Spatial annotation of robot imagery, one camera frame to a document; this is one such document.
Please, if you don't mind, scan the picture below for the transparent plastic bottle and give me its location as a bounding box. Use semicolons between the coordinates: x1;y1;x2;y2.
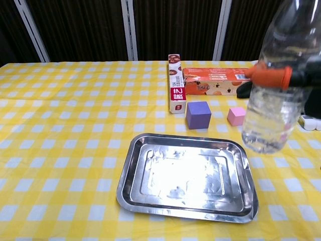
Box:
241;0;321;155

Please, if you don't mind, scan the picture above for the yellow checked tablecloth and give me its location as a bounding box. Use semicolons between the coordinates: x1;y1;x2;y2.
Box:
0;59;321;241

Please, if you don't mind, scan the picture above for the narrow white red box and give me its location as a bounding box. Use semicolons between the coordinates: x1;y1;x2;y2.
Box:
168;53;188;115

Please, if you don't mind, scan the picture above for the white folding stand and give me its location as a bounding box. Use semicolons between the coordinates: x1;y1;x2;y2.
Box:
297;114;321;132

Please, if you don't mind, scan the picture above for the white metal post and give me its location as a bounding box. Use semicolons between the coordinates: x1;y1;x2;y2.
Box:
213;0;233;61
14;0;51;63
120;0;139;61

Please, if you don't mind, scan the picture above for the orange cardboard box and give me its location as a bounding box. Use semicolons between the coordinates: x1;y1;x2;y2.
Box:
182;67;254;97

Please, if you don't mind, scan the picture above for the stainless steel rectangular tray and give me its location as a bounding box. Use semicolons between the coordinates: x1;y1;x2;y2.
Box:
116;133;259;224

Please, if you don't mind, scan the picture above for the pink foam cube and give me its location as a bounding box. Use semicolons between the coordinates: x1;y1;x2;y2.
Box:
227;107;247;127

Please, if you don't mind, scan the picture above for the purple foam cube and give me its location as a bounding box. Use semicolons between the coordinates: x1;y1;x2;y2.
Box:
186;101;212;130

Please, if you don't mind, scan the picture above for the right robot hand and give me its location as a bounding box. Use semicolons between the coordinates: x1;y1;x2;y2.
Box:
236;53;321;119

